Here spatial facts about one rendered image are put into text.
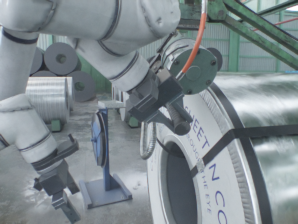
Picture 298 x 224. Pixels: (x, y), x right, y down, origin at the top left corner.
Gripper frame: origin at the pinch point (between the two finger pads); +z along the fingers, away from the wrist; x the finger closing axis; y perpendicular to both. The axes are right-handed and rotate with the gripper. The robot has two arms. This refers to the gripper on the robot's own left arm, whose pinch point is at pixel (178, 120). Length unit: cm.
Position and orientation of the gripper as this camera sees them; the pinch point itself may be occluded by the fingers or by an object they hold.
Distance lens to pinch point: 59.7
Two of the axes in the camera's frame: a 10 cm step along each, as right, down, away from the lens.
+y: -1.6, -5.5, 8.2
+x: -7.6, 6.0, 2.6
